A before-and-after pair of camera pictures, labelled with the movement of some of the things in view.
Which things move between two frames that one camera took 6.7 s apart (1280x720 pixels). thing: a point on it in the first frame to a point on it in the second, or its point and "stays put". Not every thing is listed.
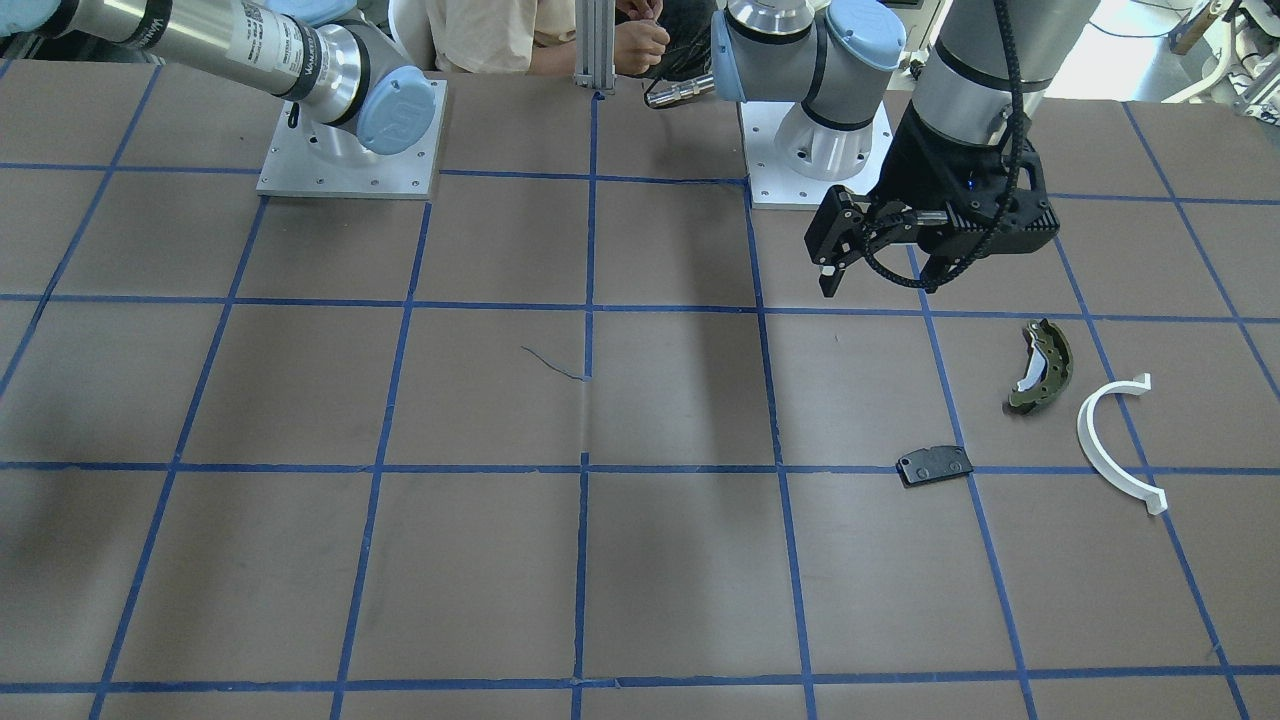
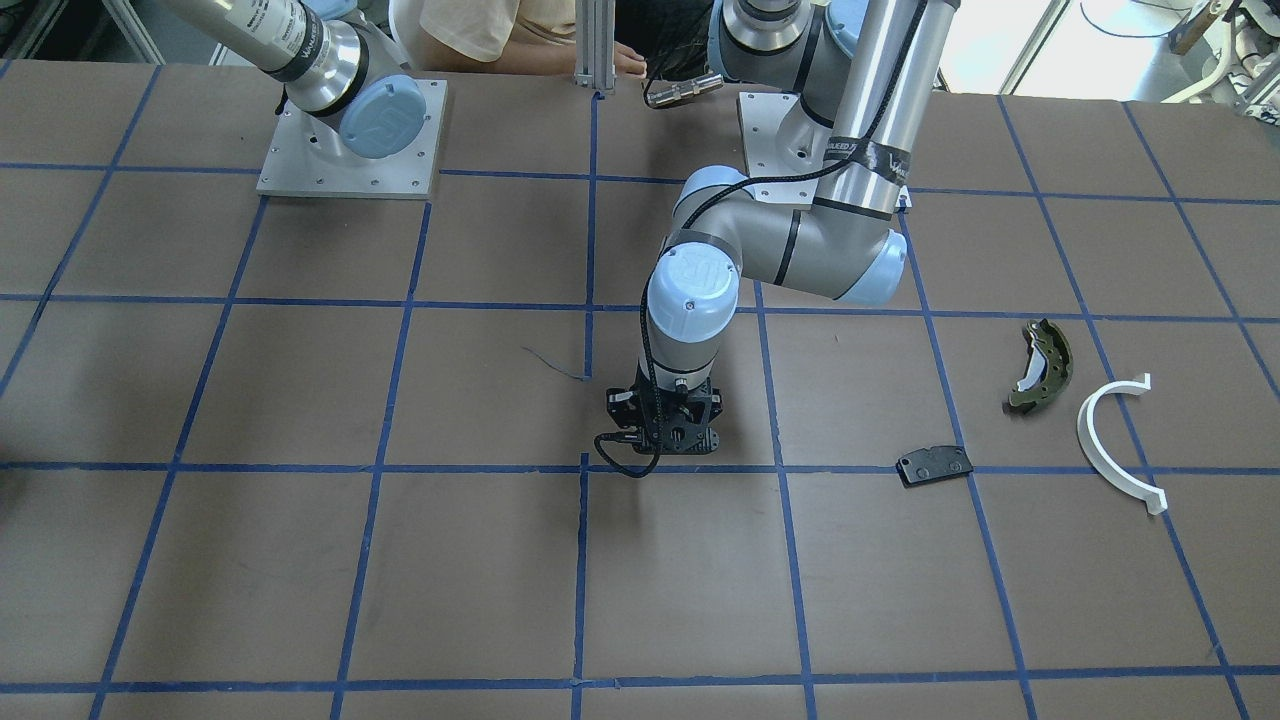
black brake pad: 938,463 stays put
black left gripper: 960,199 to 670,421
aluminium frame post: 595,45 stays put
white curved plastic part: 1155,499 stays put
